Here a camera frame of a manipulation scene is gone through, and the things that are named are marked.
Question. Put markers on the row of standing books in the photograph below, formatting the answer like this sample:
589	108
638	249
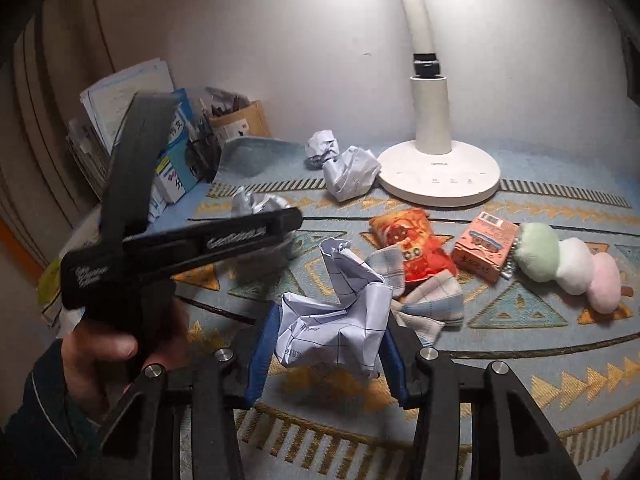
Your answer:
82	152

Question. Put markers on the orange cardboard box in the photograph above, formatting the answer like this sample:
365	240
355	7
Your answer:
482	247

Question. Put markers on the beige desktop organizer box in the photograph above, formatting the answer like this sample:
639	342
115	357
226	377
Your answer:
242	121

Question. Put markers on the white paper booklets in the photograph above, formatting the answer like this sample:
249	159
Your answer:
125	92

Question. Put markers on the person's left forearm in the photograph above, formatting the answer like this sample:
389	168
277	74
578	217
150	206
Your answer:
30	415

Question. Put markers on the person's left hand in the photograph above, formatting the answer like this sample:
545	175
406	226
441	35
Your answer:
97	355

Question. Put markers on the bundle of pens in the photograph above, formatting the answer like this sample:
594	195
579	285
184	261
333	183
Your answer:
201	121

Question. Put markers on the three-colour dango plush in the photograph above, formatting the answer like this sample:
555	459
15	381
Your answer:
575	265

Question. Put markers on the blue cover study book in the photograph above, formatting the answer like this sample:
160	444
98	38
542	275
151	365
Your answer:
175	165

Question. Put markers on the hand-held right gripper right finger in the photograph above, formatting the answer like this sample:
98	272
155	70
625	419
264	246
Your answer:
395	362

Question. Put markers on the orange snack packet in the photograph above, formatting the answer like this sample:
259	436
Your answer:
410	240

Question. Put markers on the paper ball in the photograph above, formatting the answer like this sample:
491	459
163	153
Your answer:
322	147
330	330
350	174
260	204

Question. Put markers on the plaid fabric bow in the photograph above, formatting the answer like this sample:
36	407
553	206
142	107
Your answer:
435	305

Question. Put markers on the beige curtain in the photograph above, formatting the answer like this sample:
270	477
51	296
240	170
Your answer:
50	110

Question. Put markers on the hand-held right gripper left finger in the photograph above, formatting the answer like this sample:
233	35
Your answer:
260	355

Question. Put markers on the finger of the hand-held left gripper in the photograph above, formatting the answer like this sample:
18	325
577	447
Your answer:
287	221

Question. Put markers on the stack of flat books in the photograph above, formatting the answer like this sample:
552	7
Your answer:
50	285

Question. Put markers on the blue patterned woven mat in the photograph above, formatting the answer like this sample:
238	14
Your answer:
550	350

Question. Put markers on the black mesh pen holder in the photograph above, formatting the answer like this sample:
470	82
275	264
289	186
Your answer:
205	154

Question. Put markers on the orange panel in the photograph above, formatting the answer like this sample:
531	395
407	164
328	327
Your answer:
15	245

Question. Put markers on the white desk lamp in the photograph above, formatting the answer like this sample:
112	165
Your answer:
440	180

